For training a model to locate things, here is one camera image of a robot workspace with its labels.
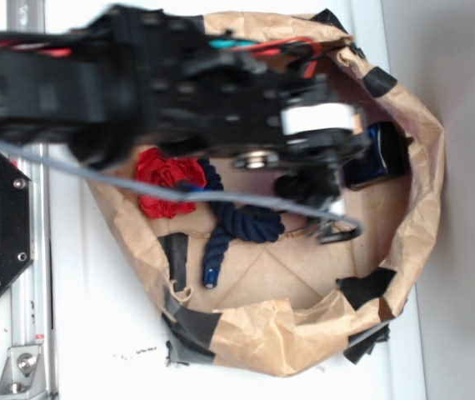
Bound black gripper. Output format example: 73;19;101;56
278;75;371;196

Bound black box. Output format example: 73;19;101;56
342;122;410;191

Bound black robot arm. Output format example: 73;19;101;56
0;5;371;183

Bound brown paper bag tray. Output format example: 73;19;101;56
90;11;445;377

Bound red crumpled paper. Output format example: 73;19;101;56
135;147;207;219

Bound white plastic board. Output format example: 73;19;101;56
47;0;430;400

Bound red wires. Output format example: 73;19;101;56
0;36;324;80

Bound grey cable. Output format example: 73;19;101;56
0;132;364;245

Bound navy blue rope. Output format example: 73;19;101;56
178;157;286;291

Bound aluminium rail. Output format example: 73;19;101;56
0;0;59;400

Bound metal corner bracket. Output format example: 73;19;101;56
0;345;46;399

